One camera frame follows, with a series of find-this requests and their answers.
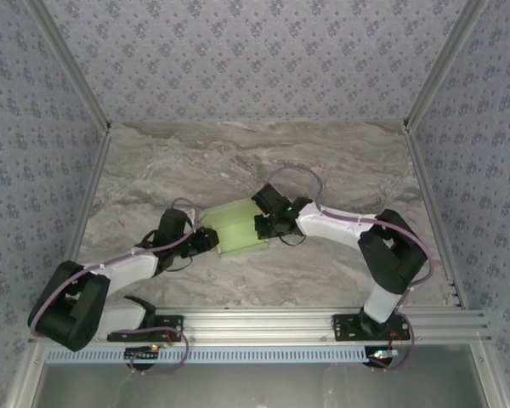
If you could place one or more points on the light green paper box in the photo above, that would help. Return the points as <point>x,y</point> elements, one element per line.
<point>234,229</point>

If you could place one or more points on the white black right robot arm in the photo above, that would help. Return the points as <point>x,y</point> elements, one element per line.
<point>391,255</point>

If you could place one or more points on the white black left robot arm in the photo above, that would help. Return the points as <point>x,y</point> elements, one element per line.
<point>76,306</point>

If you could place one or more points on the small left circuit board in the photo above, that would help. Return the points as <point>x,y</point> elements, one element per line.
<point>142,353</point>

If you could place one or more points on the small circuit board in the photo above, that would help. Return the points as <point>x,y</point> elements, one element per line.
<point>380,355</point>
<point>142,353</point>

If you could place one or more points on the grey metal panel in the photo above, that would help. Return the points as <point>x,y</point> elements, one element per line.
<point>255,387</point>

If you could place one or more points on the small right circuit board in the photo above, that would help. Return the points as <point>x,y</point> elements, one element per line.
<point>380,355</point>

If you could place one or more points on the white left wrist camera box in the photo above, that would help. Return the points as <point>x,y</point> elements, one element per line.
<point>193,214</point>

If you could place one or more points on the aluminium frame rail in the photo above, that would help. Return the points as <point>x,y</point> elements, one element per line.
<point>83,212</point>
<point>434,212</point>

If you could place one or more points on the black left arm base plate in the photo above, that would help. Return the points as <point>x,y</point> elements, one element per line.
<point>170,327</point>

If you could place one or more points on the wide aluminium frame beam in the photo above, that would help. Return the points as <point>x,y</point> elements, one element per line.
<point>255,325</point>

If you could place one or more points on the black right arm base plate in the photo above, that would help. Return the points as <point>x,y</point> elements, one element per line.
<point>344,327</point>

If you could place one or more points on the aluminium frame post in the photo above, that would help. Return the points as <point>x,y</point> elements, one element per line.
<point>72,64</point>
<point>441,64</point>

